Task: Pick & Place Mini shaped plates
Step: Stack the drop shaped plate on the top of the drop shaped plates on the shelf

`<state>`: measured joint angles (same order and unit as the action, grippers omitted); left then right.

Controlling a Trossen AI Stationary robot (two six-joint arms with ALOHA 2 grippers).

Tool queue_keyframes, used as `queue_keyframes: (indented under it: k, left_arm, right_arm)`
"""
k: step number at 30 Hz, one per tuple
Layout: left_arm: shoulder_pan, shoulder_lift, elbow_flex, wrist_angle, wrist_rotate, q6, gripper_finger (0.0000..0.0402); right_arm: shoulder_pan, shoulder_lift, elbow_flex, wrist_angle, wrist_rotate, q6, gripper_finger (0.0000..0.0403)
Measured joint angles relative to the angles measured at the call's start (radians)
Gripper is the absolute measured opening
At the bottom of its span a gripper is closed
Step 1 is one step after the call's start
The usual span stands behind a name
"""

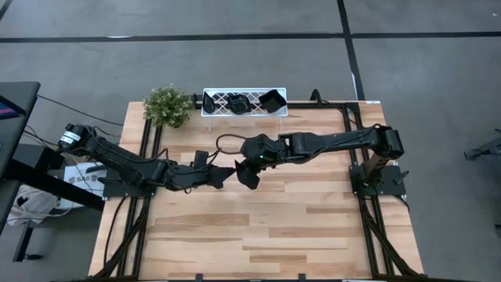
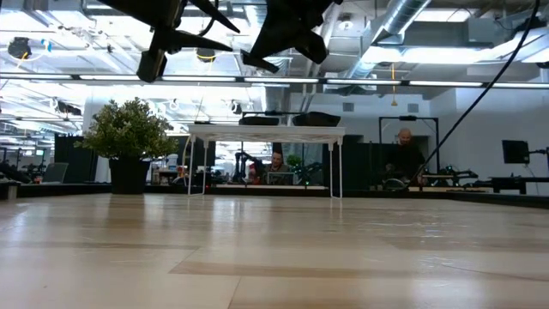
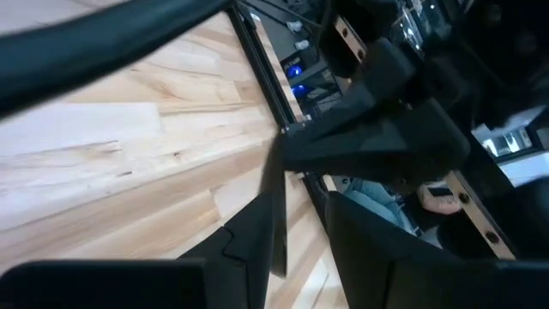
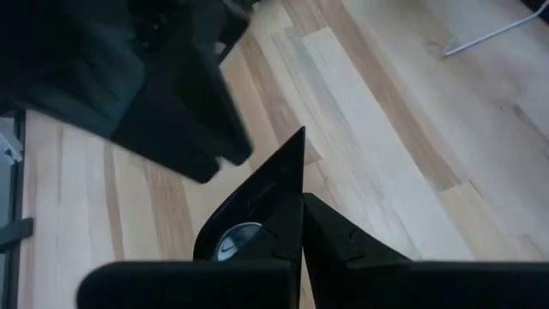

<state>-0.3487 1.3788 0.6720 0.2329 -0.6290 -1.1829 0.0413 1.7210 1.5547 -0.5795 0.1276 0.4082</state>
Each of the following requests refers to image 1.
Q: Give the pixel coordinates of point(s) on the white printed cardboard box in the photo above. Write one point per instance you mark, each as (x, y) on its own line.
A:
(78, 178)

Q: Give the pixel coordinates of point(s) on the black oval mini plate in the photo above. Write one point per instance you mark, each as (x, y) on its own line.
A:
(238, 104)

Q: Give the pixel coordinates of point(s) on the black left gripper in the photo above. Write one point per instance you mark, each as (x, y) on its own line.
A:
(192, 178)

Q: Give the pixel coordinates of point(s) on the lit display screen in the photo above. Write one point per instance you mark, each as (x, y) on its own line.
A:
(7, 111)

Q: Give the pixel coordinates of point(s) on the black square mini plate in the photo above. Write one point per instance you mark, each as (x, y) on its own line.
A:
(272, 102)

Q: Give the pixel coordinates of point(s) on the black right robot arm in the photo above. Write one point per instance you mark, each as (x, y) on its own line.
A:
(336, 141)

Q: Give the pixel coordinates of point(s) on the black frame bracket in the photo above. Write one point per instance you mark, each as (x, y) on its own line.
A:
(316, 96)
(194, 98)
(199, 277)
(301, 277)

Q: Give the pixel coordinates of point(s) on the green potted plant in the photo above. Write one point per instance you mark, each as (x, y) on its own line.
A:
(168, 105)

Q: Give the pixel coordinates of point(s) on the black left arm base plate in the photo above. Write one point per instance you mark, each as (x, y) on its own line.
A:
(117, 192)

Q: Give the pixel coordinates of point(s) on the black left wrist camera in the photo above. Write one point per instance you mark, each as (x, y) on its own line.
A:
(201, 156)

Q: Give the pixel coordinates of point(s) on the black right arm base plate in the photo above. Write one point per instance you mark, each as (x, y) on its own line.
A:
(395, 188)

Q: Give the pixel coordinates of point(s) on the white plastic bag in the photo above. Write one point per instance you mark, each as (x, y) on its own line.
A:
(33, 205)

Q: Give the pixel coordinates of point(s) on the grey tripod stand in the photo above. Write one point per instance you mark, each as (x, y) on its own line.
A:
(487, 150)

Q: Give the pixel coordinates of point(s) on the black desk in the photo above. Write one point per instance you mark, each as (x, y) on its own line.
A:
(23, 98)

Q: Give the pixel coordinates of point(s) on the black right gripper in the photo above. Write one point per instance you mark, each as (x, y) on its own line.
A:
(266, 150)

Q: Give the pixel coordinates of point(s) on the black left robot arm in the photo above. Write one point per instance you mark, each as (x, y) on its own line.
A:
(117, 160)

